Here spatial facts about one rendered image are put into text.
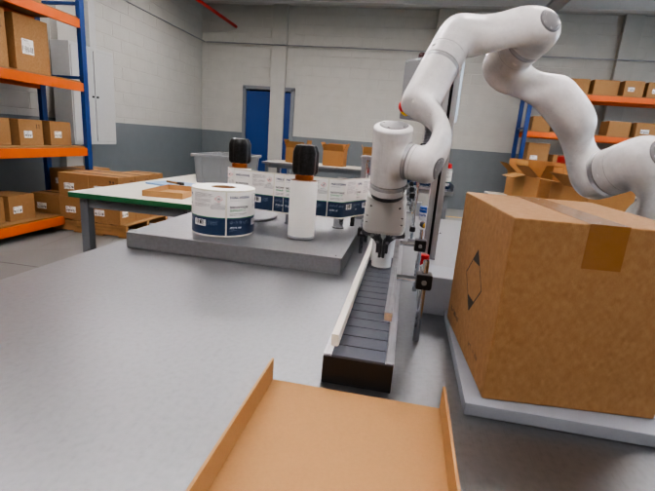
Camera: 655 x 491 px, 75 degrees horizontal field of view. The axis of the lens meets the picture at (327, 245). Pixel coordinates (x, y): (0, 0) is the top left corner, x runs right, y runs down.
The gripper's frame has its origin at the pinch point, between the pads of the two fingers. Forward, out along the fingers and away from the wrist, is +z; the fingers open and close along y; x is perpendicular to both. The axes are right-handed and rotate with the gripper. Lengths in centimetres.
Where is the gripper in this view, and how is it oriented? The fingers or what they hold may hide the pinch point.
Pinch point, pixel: (381, 248)
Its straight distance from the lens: 108.4
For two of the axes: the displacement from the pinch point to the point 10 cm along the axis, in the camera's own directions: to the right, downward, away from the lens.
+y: -9.8, -1.2, 1.6
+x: -2.0, 5.4, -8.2
